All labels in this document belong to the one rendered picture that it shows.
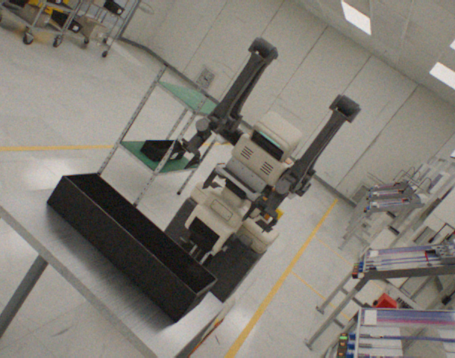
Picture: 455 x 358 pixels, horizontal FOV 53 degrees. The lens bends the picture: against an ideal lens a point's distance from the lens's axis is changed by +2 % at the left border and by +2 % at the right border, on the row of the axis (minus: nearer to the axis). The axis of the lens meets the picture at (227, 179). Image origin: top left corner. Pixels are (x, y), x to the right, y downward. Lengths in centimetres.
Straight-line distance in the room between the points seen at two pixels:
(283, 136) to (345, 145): 876
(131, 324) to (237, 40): 1055
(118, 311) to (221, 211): 109
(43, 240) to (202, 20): 1082
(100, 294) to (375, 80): 995
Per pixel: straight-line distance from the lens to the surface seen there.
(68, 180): 152
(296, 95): 1103
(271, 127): 212
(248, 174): 218
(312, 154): 190
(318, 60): 1106
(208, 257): 258
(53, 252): 138
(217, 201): 227
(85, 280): 134
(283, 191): 183
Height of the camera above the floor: 156
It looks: 15 degrees down
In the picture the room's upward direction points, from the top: 35 degrees clockwise
